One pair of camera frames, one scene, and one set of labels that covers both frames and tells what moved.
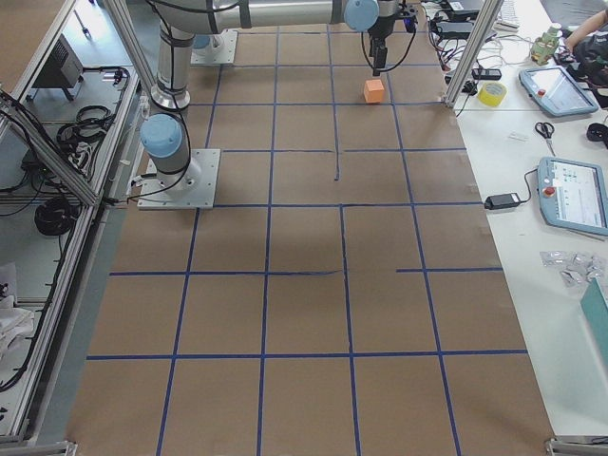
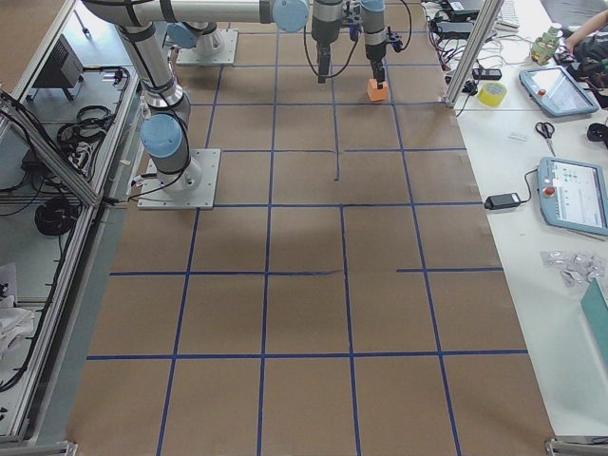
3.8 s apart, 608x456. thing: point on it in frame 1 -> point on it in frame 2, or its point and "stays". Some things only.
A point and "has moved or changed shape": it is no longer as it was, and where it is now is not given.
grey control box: (63, 68) stays
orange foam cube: (373, 90) has moved or changed shape
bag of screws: (576, 269) stays
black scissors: (546, 130) stays
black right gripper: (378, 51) -> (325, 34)
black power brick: (502, 201) stays
